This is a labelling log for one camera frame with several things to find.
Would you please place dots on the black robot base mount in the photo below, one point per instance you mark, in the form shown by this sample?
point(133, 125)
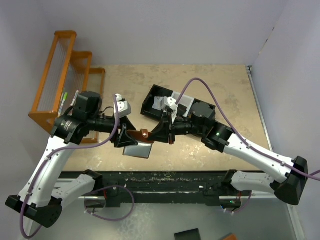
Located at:
point(210, 188)

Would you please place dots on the silver item in tray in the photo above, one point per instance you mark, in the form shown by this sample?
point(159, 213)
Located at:
point(159, 102)

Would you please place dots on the black box at bottom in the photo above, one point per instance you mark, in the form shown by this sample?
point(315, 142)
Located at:
point(192, 234)

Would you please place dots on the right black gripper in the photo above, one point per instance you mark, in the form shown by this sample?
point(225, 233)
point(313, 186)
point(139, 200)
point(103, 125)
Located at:
point(161, 133)

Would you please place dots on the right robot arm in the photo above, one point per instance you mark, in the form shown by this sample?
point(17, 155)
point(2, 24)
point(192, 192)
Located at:
point(279, 175)

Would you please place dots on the black and white organizer tray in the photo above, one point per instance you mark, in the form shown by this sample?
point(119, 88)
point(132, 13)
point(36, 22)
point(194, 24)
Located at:
point(196, 109)

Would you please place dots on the pink marker pen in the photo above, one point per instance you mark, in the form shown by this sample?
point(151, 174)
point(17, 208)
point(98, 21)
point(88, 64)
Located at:
point(74, 98)

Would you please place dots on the green marker pen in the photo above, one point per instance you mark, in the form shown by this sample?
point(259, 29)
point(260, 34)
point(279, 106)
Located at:
point(62, 103)

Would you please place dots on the brown leather card holder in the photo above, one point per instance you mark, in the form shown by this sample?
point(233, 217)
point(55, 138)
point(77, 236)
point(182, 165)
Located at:
point(144, 146)

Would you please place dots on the orange object at bottom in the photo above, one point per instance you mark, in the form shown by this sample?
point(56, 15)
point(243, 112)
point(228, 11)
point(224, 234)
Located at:
point(230, 236)

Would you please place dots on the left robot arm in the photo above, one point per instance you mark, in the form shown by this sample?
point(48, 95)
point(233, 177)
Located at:
point(39, 201)

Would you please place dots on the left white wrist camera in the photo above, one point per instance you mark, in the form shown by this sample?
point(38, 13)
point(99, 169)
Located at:
point(122, 105)

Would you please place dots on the black card in tray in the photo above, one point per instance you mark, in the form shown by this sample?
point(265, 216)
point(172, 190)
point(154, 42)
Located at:
point(181, 110)

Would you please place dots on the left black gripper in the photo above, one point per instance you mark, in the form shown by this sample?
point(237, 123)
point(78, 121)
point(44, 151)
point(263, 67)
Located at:
point(124, 138)

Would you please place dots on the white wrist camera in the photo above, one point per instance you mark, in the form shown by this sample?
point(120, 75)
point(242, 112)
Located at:
point(170, 105)
point(122, 105)

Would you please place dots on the orange wooden tiered rack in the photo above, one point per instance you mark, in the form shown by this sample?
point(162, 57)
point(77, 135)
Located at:
point(65, 70)

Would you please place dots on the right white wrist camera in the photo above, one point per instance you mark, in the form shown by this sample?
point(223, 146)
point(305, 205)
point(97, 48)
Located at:
point(170, 105)

